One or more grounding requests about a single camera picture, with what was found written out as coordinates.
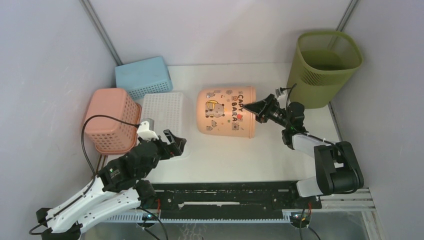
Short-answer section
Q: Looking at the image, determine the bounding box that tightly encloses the orange capybara bucket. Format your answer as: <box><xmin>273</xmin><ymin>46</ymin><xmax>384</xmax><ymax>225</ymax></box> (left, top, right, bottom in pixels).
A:
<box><xmin>196</xmin><ymin>86</ymin><xmax>256</xmax><ymax>139</ymax></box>

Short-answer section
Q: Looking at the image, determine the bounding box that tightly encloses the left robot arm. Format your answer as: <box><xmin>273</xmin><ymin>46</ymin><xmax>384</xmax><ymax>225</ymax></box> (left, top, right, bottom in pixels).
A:
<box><xmin>36</xmin><ymin>129</ymin><xmax>187</xmax><ymax>240</ymax></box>

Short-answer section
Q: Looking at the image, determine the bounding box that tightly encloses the blue plastic basket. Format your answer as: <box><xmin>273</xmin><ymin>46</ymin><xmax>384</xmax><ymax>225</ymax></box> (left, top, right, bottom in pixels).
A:
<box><xmin>114</xmin><ymin>56</ymin><xmax>173</xmax><ymax>100</ymax></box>

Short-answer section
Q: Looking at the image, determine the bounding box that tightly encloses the white toothed cable duct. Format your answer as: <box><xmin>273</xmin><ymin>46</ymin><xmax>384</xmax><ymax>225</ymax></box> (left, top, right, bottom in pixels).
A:
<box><xmin>103</xmin><ymin>211</ymin><xmax>292</xmax><ymax>224</ymax></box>

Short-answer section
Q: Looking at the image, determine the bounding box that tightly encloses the left black cable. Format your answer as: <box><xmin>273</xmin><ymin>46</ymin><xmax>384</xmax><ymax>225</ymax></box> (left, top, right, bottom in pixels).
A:
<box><xmin>28</xmin><ymin>114</ymin><xmax>142</xmax><ymax>237</ymax></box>

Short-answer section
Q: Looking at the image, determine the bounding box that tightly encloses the clear white plastic tray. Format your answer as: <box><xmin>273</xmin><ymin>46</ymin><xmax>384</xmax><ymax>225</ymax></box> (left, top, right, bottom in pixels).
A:
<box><xmin>140</xmin><ymin>92</ymin><xmax>193</xmax><ymax>143</ymax></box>

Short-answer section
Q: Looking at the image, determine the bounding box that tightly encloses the green mesh waste bin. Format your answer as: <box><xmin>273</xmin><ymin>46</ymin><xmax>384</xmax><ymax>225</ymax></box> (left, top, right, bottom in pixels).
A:
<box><xmin>287</xmin><ymin>30</ymin><xmax>363</xmax><ymax>109</ymax></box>

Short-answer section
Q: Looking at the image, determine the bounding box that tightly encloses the black cable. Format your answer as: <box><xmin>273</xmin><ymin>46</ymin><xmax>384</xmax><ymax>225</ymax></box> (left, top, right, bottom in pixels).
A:
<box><xmin>28</xmin><ymin>114</ymin><xmax>142</xmax><ymax>237</ymax></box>
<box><xmin>279</xmin><ymin>83</ymin><xmax>362</xmax><ymax>193</ymax></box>

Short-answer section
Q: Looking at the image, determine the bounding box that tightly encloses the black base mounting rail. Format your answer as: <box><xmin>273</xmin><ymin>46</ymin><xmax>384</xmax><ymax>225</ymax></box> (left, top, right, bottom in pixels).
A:
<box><xmin>137</xmin><ymin>181</ymin><xmax>322</xmax><ymax>219</ymax></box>

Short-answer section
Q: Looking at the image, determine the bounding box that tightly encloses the pink plastic basket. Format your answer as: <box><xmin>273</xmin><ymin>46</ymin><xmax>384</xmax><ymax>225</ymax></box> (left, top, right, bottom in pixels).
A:
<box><xmin>84</xmin><ymin>88</ymin><xmax>142</xmax><ymax>155</ymax></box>

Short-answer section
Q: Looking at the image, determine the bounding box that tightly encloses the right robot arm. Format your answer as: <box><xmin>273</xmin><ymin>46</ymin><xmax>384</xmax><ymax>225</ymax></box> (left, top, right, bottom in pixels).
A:
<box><xmin>243</xmin><ymin>94</ymin><xmax>365</xmax><ymax>208</ymax></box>

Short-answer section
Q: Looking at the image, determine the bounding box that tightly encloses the right black cable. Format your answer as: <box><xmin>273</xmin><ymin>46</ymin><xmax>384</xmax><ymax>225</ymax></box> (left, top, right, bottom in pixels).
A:
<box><xmin>279</xmin><ymin>83</ymin><xmax>362</xmax><ymax>193</ymax></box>

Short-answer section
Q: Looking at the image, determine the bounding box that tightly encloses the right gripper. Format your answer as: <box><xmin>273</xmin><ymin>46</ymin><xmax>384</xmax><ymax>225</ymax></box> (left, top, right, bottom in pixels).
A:
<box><xmin>243</xmin><ymin>93</ymin><xmax>291</xmax><ymax>129</ymax></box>

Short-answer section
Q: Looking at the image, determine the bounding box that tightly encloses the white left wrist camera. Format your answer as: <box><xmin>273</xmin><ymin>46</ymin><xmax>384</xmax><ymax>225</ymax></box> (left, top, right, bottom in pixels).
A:
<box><xmin>136</xmin><ymin>118</ymin><xmax>159</xmax><ymax>141</ymax></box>

